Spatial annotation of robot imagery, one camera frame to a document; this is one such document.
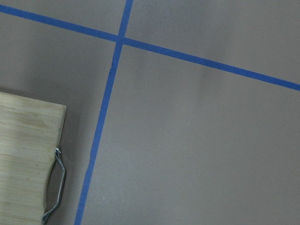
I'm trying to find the wooden cutting board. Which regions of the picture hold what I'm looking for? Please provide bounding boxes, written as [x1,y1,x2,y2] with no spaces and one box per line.
[0,92,67,225]

